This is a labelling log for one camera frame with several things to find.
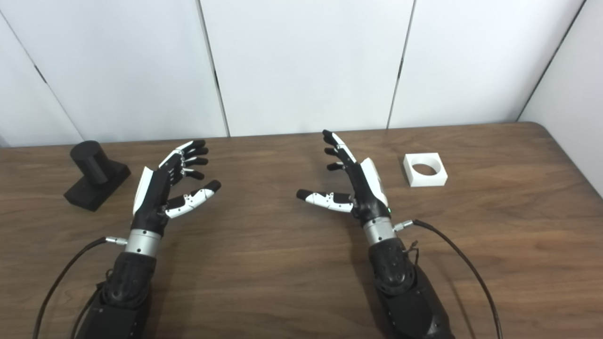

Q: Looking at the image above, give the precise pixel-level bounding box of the black peg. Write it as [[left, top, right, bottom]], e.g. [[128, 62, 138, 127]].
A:
[[64, 140, 131, 212]]

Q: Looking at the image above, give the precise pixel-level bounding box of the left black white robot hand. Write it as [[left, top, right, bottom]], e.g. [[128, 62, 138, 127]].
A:
[[124, 139, 222, 258]]

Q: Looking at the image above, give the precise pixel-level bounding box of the white square piece with hole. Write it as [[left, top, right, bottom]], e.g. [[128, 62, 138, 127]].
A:
[[403, 153, 448, 187]]

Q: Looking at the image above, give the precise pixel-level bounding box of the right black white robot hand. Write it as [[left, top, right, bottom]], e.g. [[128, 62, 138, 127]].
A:
[[296, 129, 397, 246]]

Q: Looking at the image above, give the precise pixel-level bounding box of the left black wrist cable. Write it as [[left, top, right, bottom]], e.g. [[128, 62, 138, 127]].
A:
[[32, 237, 129, 339]]

